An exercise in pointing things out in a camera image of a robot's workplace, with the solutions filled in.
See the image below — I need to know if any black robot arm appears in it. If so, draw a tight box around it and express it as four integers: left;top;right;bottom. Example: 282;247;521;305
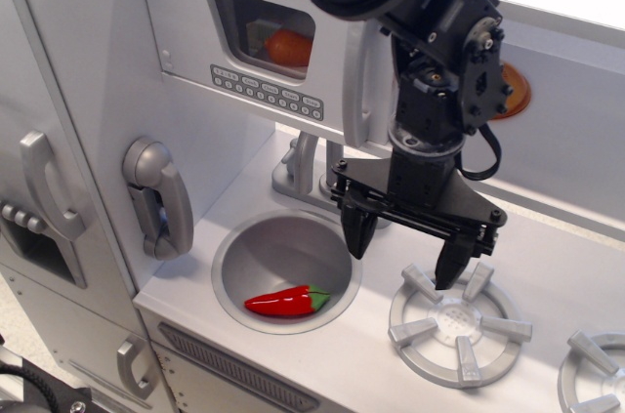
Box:
311;0;513;290

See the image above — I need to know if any silver stove burner right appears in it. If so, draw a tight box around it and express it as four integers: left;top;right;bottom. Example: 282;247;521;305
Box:
558;330;624;412

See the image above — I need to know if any silver round sink basin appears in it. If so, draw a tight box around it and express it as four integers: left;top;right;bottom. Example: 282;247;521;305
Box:
211;210;362;335

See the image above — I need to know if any silver toy wall phone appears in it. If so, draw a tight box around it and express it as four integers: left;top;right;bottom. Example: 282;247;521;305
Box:
122;137;193;261

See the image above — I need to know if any silver lower fridge handle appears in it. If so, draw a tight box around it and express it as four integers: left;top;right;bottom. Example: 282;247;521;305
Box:
116;335;157;400

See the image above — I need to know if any orange plastic strainer lid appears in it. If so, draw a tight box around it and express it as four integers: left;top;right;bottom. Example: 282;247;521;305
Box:
494;62;532;120

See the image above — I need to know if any grey toy microwave door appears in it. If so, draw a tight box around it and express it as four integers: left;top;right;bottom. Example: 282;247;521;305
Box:
146;0;350;145

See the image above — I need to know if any silver fridge door handle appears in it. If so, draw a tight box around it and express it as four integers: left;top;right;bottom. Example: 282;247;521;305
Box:
19;130;86;242

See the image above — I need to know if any orange toy food in microwave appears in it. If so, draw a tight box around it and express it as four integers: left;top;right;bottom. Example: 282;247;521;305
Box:
264;29;313;67

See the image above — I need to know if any silver toy faucet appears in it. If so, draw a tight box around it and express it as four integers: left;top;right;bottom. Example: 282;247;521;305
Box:
271;132;344;214

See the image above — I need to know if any silver microwave door handle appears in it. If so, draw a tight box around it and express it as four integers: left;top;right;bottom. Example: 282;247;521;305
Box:
342;21;387;147

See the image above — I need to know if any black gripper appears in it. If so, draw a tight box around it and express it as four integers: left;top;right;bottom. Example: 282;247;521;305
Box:
331;151;506;290

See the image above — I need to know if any red toy chili pepper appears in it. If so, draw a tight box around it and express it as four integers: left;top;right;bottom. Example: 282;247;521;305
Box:
244;285;331;317

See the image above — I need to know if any grey fridge ice dispenser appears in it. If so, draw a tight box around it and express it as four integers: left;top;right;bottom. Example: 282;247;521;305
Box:
1;199;87;289

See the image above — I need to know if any grey oven vent panel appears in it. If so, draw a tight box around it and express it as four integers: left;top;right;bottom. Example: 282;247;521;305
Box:
158;323;319;412

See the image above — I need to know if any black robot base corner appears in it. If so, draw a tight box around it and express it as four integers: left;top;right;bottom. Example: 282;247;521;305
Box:
1;338;103;412

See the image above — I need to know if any silver stove burner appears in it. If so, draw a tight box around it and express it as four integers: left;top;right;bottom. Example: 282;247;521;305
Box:
388;263;533;390
558;330;624;412

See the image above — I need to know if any silver stove burner left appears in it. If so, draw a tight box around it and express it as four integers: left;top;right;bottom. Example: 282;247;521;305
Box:
388;263;533;390

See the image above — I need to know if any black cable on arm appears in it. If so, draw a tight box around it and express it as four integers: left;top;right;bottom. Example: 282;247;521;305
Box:
458;121;503;181

